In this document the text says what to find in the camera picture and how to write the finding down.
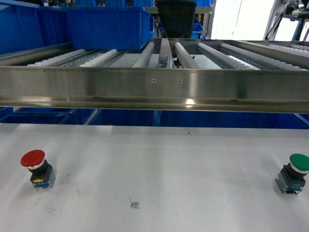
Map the red mushroom push button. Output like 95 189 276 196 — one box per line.
20 149 56 190

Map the green mushroom push button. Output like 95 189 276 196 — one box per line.
276 153 309 194

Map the stainless steel roller shelf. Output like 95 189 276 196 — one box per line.
0 39 309 113

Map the blue bin on shelf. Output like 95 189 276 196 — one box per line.
63 7 151 50

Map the blue bin under shelf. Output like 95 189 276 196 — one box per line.
0 108 76 124

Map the small QR code sticker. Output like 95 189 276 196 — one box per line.
130 198 141 209

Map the large blue bin far left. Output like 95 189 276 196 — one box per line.
0 0 71 55

